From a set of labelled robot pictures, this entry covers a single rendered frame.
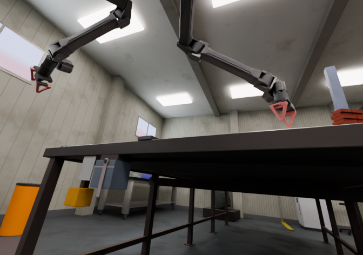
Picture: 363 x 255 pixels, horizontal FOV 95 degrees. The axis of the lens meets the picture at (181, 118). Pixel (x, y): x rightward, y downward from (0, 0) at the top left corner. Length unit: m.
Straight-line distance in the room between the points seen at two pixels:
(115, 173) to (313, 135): 0.72
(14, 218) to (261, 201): 5.95
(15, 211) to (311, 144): 3.28
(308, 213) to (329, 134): 5.37
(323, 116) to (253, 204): 3.81
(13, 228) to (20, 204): 0.28
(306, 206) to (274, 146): 5.37
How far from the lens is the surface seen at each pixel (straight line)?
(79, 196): 0.98
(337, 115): 1.55
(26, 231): 1.37
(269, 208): 6.61
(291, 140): 0.54
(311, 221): 5.92
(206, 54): 0.91
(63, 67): 1.15
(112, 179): 0.80
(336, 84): 2.95
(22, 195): 3.30
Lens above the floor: 0.74
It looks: 22 degrees up
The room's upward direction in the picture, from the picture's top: 5 degrees clockwise
